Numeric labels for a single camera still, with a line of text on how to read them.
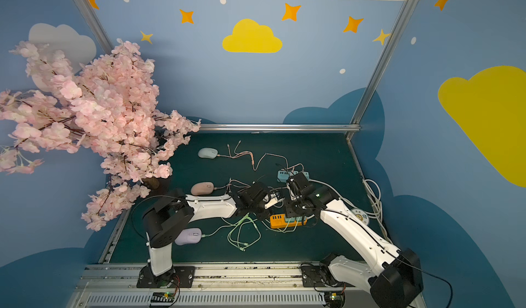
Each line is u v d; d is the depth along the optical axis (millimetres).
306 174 962
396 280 384
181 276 744
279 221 861
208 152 1111
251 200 709
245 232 862
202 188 967
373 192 1013
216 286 733
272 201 760
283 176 1008
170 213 529
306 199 575
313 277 735
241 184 984
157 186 981
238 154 1109
